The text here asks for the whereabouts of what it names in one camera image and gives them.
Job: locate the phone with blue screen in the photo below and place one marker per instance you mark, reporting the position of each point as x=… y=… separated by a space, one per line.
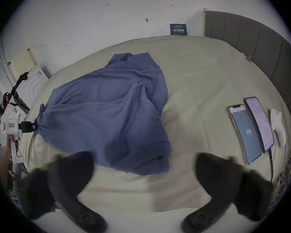
x=245 y=135

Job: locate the white washing machine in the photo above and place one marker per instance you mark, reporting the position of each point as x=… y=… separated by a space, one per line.
x=31 y=86

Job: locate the blue shirt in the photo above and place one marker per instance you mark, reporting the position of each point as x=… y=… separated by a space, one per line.
x=106 y=110

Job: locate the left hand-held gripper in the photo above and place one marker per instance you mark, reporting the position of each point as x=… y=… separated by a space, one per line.
x=11 y=124

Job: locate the dark blue wall sign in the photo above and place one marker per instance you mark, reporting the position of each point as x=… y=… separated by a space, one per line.
x=178 y=29

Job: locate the person's left forearm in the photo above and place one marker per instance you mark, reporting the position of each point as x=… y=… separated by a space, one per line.
x=3 y=169

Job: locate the phone with pale screen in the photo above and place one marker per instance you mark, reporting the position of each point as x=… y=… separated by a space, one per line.
x=259 y=122

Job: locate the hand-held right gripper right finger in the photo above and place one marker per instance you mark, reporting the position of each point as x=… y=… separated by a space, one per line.
x=220 y=178

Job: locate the small blue clip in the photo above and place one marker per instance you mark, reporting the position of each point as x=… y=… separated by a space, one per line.
x=249 y=58

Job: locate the grey padded headboard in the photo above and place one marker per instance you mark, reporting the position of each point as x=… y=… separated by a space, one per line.
x=257 y=37

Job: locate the person's left hand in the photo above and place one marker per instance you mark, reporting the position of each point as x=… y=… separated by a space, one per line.
x=7 y=146

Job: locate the white hand controller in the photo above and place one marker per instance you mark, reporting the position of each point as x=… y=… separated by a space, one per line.
x=277 y=125

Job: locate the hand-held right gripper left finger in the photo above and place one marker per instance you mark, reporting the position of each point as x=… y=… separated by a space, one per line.
x=70 y=178

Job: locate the bed with beige sheet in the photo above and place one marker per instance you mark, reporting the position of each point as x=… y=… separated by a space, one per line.
x=198 y=81

